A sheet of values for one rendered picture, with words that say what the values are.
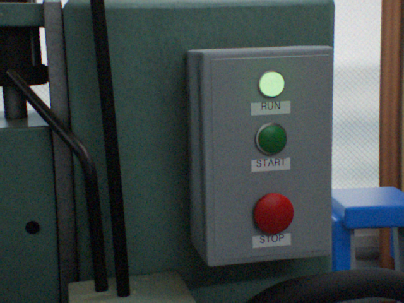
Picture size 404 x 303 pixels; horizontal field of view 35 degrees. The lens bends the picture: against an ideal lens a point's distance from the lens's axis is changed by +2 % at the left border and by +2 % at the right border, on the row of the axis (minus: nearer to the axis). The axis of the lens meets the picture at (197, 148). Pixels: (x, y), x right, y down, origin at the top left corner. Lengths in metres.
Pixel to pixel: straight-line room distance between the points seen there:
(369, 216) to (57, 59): 0.88
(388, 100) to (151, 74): 1.47
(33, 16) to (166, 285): 0.25
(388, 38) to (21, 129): 1.50
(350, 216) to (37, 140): 0.84
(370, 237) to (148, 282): 1.65
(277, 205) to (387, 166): 1.49
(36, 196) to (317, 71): 0.25
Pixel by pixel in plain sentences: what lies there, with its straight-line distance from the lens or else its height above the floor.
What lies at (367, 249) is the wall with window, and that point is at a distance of 2.13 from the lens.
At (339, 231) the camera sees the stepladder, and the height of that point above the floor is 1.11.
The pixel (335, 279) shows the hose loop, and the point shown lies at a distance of 0.54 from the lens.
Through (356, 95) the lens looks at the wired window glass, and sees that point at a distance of 2.10.
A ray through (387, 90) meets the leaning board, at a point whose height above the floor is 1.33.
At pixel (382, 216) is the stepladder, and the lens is 1.31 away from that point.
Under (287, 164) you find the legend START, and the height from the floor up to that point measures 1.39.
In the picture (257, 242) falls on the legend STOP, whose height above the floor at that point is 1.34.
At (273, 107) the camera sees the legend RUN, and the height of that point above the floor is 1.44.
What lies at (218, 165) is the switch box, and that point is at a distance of 0.46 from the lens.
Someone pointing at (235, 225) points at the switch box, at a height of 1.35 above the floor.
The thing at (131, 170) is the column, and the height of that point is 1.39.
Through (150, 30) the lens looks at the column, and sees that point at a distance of 0.51.
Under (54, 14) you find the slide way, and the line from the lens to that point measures 0.54.
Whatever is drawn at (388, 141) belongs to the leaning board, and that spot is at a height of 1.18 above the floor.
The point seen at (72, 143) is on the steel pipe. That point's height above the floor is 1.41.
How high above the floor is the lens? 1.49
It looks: 10 degrees down
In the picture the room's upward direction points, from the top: 1 degrees counter-clockwise
